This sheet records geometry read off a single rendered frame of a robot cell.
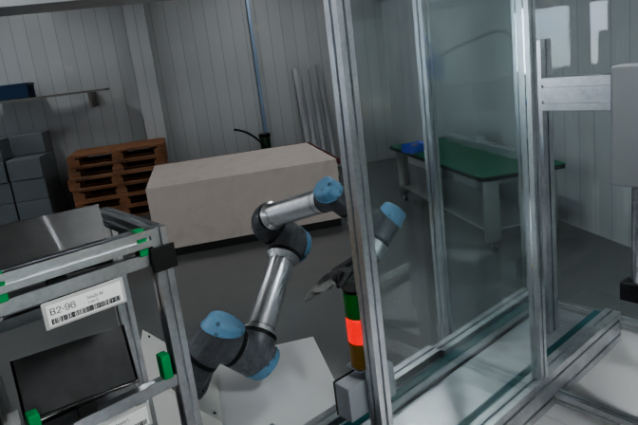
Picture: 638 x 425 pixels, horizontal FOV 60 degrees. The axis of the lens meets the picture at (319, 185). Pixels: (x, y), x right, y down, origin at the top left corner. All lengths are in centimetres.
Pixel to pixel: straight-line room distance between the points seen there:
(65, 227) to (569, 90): 133
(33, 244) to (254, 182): 533
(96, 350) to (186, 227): 531
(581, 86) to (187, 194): 482
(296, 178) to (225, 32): 387
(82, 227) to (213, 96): 858
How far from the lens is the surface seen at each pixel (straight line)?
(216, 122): 929
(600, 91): 164
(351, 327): 105
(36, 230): 72
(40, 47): 949
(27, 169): 848
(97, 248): 66
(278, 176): 601
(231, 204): 601
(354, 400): 110
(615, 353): 198
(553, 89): 169
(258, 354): 172
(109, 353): 77
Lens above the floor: 183
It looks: 13 degrees down
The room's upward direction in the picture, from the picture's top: 7 degrees counter-clockwise
